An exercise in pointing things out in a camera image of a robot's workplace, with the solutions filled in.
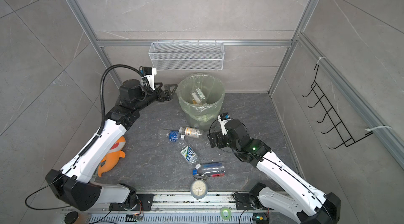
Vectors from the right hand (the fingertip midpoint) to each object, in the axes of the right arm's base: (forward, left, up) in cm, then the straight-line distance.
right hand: (216, 131), depth 75 cm
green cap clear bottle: (+27, +8, -1) cm, 28 cm away
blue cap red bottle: (-11, +2, -22) cm, 24 cm away
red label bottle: (+28, +11, -6) cm, 31 cm away
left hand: (+15, +20, +20) cm, 32 cm away
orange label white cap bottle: (+9, +14, -15) cm, 23 cm away
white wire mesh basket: (+52, +18, +10) cm, 55 cm away
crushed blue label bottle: (+7, +24, -15) cm, 29 cm away
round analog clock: (-21, +9, -17) cm, 29 cm away
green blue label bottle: (-4, +15, -15) cm, 22 cm away
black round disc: (-32, +60, -9) cm, 69 cm away
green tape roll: (-31, -1, -20) cm, 37 cm away
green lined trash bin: (+11, +10, -1) cm, 15 cm away
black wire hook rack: (-5, -50, +11) cm, 52 cm away
